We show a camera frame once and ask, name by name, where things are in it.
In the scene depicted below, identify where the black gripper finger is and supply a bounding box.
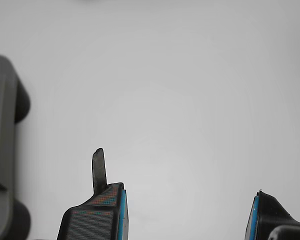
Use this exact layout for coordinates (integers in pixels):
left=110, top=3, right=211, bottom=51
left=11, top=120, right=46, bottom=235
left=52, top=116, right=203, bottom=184
left=244, top=189, right=300, bottom=240
left=56, top=147, right=128, bottom=240

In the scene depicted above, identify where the grey holder with black legs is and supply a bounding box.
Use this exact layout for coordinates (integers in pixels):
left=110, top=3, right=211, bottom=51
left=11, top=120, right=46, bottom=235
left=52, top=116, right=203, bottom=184
left=0, top=54, right=31, bottom=240

